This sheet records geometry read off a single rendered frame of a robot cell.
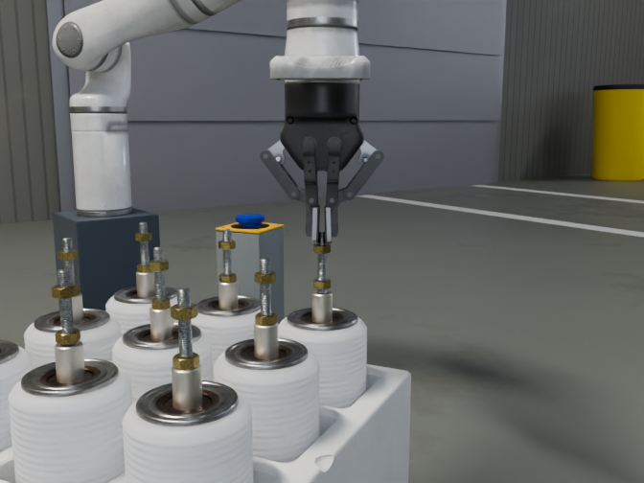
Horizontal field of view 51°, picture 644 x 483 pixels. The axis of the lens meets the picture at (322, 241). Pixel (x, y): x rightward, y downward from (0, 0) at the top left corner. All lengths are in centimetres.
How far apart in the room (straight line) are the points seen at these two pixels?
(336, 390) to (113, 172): 63
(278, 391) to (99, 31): 72
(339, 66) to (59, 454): 39
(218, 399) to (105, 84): 78
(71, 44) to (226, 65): 250
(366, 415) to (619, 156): 493
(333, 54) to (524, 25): 477
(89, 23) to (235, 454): 80
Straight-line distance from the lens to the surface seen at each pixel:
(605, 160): 554
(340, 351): 68
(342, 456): 62
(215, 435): 49
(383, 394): 72
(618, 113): 549
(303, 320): 71
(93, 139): 117
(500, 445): 104
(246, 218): 92
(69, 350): 58
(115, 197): 118
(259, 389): 58
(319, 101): 65
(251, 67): 371
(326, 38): 66
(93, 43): 115
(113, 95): 118
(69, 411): 56
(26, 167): 331
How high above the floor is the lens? 46
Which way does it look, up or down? 10 degrees down
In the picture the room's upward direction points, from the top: straight up
